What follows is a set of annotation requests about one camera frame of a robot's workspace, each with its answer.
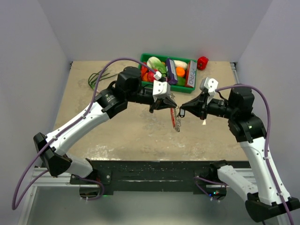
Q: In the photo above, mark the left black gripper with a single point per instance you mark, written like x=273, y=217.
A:
x=159, y=105

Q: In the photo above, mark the red chili pepper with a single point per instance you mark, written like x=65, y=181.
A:
x=144, y=70

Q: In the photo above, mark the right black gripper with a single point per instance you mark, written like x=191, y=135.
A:
x=199, y=106

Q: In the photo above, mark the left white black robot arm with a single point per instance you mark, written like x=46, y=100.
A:
x=53, y=147

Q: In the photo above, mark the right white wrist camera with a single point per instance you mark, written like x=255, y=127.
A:
x=210, y=85

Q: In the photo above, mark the red apple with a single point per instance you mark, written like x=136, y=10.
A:
x=150, y=77

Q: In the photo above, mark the purple white box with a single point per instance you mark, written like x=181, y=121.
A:
x=171, y=72

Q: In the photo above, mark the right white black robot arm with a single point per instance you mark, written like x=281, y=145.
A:
x=248, y=115

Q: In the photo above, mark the black base frame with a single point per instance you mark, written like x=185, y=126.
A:
x=161, y=176

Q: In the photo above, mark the green vegetable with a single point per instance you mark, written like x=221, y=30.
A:
x=181, y=81

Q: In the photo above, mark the green spring onion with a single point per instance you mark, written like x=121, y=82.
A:
x=93, y=78

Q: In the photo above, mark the black key fob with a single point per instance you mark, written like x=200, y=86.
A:
x=182, y=113

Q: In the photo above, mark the green plastic bin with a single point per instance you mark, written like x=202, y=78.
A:
x=145, y=56

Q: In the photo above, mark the white radish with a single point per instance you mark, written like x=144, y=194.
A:
x=180, y=64

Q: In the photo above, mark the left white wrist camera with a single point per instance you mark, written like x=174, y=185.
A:
x=161, y=88

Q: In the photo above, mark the red grey box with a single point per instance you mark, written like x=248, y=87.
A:
x=191, y=74

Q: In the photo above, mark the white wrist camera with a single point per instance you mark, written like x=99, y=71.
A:
x=161, y=88
x=210, y=85

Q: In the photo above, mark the orange fruit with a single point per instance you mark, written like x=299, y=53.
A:
x=180, y=72

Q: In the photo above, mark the orange carrot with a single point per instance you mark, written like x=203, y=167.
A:
x=145, y=77

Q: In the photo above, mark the white green cabbage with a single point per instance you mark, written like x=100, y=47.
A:
x=155, y=63

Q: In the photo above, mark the red bell pepper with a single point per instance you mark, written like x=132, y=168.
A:
x=202, y=63

